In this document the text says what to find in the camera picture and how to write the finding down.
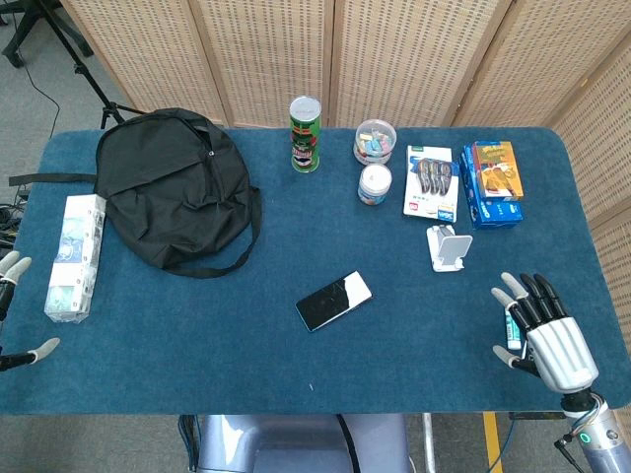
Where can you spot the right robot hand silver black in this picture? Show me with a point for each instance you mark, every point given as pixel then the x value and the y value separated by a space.
pixel 560 345

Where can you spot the left robot hand black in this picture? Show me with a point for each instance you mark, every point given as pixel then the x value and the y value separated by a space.
pixel 14 295

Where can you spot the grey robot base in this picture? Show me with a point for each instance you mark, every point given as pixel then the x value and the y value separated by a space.
pixel 301 443

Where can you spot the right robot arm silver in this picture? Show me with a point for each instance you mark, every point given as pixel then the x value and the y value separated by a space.
pixel 594 433

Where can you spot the white phone stand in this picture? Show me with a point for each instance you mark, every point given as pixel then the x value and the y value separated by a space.
pixel 448 248

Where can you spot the small white green tube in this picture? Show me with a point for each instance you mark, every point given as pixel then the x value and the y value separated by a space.
pixel 511 331

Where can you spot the blue cookie box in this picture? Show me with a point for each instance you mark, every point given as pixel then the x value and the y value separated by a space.
pixel 493 209

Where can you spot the orange yellow snack box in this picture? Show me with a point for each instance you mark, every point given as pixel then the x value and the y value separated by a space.
pixel 498 170

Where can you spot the black backpack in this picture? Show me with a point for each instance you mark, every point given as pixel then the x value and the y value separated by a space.
pixel 173 189

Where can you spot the white box with knives print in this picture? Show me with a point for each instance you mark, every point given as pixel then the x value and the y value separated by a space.
pixel 431 182

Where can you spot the black smartphone cracked screen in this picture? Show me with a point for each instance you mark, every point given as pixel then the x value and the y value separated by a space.
pixel 333 301

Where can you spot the black tripod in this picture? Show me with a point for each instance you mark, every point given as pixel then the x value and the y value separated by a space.
pixel 81 64

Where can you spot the small white lidded jar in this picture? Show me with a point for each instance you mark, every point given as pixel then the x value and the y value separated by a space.
pixel 374 184

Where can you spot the blue table mat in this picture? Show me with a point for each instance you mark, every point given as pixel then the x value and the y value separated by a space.
pixel 276 355

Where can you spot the black office chair base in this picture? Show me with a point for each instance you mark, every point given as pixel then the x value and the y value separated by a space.
pixel 24 24

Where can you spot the clear tub of colourful clips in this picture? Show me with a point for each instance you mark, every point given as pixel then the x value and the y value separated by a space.
pixel 375 142

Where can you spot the green chips can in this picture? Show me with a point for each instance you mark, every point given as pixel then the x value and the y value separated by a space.
pixel 305 134

